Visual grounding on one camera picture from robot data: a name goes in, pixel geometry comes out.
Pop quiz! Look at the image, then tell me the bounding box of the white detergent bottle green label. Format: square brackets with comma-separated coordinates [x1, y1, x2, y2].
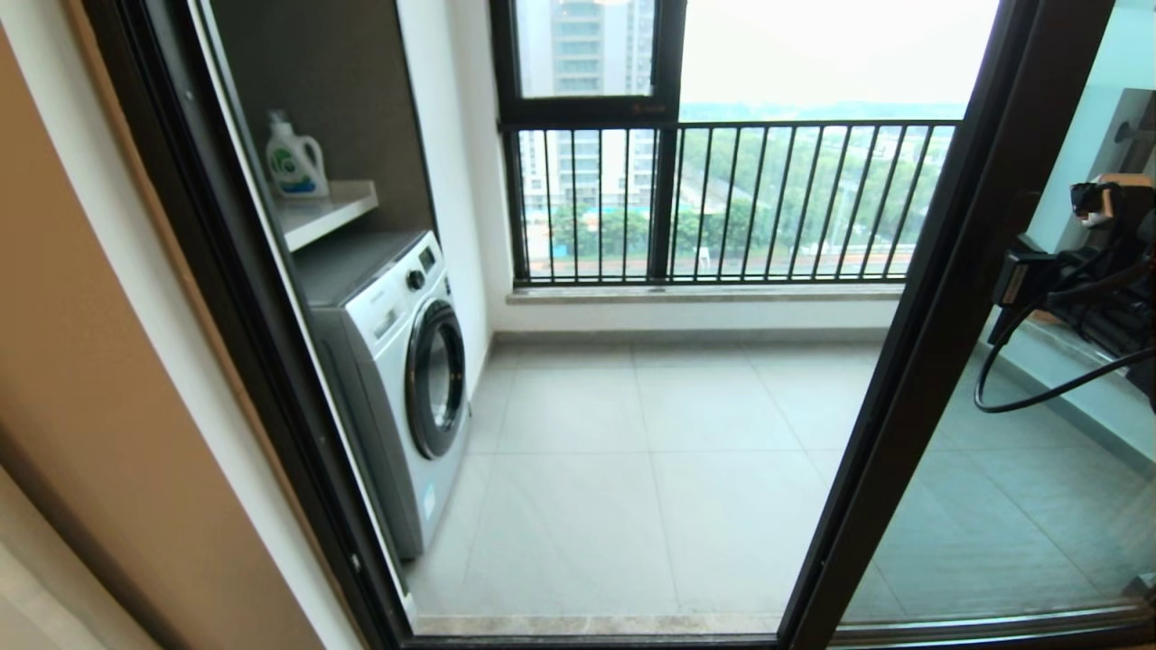
[265, 110, 329, 198]

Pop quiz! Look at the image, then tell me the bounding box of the white cabinet shelf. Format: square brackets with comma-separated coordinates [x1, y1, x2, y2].
[274, 179, 379, 252]

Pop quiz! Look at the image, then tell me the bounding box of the black balcony railing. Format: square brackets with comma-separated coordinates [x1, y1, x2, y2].
[499, 119, 960, 288]

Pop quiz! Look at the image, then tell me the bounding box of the brown cabinet niche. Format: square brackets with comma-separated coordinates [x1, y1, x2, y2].
[206, 0, 436, 236]

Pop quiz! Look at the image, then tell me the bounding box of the white front-load washing machine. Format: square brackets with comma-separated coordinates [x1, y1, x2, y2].
[291, 229, 471, 562]

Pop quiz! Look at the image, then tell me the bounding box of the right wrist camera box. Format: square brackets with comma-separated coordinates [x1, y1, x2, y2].
[1070, 174, 1156, 228]

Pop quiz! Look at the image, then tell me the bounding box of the black balcony window frame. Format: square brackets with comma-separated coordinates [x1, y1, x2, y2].
[489, 0, 685, 288]

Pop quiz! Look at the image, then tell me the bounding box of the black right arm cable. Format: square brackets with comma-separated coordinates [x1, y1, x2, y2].
[974, 253, 1156, 414]

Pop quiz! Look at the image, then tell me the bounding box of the dark brown sliding glass door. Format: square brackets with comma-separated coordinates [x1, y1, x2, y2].
[777, 0, 1156, 650]

